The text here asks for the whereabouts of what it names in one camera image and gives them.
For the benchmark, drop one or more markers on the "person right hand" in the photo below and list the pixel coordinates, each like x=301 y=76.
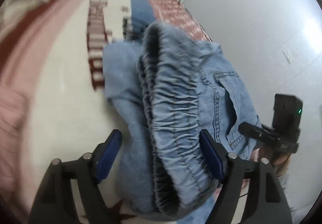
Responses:
x=276 y=158

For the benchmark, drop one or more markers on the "light blue denim pants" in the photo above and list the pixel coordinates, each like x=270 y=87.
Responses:
x=168 y=88

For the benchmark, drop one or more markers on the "striped dotted bed blanket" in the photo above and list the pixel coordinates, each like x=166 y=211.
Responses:
x=64 y=66

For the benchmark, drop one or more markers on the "white wall socket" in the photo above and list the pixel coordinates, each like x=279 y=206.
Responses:
x=288 y=55

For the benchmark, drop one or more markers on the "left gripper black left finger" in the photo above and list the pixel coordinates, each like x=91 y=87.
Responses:
x=54 y=201

